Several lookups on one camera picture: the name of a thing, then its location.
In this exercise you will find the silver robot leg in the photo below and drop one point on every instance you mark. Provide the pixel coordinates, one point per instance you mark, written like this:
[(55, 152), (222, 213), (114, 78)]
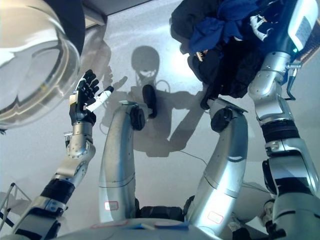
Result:
[(225, 162), (117, 155)]

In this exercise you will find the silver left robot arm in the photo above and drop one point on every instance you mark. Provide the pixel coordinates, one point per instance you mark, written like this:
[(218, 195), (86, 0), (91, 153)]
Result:
[(75, 152)]

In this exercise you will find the round glass washer door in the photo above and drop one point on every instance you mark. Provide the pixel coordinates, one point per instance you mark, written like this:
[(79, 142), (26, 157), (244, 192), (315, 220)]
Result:
[(37, 62)]

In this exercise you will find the silver right robot leg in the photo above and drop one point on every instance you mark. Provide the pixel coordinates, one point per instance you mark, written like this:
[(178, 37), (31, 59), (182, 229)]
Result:
[(225, 162)]

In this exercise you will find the black left robot foot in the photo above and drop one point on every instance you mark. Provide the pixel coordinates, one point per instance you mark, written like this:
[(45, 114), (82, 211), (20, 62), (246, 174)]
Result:
[(150, 100)]

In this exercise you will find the black garment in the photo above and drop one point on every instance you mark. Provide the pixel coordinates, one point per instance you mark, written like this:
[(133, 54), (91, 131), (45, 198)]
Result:
[(232, 75), (190, 22)]

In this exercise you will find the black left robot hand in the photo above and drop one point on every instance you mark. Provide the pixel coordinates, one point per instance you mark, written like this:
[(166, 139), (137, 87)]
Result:
[(83, 105)]

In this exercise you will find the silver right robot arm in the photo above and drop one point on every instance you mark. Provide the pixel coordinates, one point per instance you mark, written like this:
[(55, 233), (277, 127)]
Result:
[(287, 162)]

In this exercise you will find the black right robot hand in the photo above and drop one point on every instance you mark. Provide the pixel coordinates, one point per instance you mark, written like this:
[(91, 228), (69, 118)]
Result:
[(260, 27)]

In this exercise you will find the silver left robot leg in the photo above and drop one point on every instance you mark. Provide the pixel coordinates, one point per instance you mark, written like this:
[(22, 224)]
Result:
[(117, 155)]

